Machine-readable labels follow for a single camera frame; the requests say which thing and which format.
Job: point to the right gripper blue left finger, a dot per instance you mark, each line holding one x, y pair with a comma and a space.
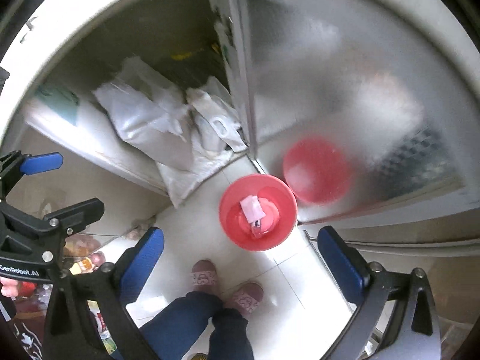
137, 263

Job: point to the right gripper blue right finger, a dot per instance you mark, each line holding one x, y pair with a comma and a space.
345, 263

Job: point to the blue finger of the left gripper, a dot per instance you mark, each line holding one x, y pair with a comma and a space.
77, 216
41, 163

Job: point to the red plastic trash bin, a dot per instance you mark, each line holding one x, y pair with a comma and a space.
277, 201

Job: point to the person's left hand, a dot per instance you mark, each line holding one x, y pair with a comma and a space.
10, 288

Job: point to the left pink slipper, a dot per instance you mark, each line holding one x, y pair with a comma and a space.
204, 277

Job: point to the pink slipper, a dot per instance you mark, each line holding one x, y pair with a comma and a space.
204, 277
246, 299

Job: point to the person's blue trouser legs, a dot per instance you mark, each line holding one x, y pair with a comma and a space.
173, 331

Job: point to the red basin behind glass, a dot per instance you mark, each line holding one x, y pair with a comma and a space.
316, 171

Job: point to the right pink slipper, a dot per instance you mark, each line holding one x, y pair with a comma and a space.
246, 299

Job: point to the pink tissue in bin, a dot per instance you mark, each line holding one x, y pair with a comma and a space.
252, 209

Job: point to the white plastic bag left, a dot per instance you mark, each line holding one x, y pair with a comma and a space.
148, 112

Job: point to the white plastic bag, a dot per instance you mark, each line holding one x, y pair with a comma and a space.
215, 137
148, 112

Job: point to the white plastic bag right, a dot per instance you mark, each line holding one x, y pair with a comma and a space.
215, 137

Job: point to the frosted glass sliding door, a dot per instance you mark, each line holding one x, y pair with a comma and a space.
357, 74

